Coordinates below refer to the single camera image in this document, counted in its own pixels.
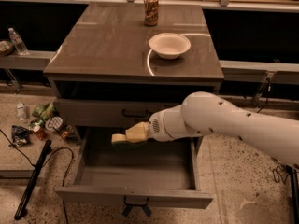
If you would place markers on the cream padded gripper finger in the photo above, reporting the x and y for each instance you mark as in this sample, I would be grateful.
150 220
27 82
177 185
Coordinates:
138 133

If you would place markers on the yellow green sponge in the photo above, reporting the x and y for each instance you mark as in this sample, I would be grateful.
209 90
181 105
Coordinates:
120 142

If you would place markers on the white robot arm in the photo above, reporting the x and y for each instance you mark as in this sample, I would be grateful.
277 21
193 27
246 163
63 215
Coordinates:
203 113

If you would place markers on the open lower grey drawer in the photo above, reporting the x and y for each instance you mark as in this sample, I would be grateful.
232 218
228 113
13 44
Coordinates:
155 174

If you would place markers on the grey drawer cabinet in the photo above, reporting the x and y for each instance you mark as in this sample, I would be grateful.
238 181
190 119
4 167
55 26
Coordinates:
107 57

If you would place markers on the small brown snack item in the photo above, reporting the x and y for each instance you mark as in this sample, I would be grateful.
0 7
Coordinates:
68 133

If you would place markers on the white checkered cup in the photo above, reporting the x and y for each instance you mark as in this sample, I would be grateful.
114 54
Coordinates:
54 124

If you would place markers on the black floor bar left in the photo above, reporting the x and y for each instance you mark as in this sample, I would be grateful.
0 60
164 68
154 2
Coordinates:
21 210

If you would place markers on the white paper bowl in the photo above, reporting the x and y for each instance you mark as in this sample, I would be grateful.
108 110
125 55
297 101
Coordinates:
169 45

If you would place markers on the green snack bag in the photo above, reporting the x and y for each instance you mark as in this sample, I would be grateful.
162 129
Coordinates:
44 112

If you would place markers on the red soda can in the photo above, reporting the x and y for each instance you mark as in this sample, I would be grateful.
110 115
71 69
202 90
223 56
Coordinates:
39 132

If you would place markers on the dark blue chip bag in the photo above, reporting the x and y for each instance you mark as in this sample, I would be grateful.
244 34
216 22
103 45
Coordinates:
20 135

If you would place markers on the small bottle on floor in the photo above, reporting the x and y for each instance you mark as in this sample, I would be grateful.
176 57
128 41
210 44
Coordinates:
21 111

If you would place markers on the clear plastic water bottle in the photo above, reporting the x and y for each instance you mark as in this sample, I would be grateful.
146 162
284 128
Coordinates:
17 42

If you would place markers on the bowl on left shelf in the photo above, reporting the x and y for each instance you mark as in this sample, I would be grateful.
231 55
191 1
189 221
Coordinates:
6 47

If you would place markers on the black bar right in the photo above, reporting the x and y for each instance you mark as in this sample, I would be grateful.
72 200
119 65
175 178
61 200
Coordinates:
295 192

